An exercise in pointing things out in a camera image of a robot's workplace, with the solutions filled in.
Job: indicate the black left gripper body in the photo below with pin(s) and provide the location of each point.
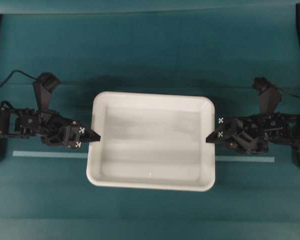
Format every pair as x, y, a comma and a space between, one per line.
53, 129

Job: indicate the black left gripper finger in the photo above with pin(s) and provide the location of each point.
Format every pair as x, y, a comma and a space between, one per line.
87, 135

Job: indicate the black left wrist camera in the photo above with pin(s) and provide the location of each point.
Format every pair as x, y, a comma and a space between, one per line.
43, 87

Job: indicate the light blue tape strip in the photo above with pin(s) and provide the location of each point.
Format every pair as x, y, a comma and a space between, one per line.
83, 155

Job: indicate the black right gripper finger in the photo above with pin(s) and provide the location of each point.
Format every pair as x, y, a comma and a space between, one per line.
218, 135

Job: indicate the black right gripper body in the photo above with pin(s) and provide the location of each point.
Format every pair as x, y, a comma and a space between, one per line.
252, 134

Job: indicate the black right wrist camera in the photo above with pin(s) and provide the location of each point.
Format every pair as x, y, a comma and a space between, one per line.
269, 95

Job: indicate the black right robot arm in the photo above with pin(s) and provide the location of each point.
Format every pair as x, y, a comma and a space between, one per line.
294, 123

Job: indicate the white plastic tray case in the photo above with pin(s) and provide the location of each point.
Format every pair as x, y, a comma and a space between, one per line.
152, 141

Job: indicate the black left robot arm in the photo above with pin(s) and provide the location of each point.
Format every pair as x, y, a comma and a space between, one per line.
8, 115

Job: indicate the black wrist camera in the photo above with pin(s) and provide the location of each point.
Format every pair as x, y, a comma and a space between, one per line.
43, 87
269, 95

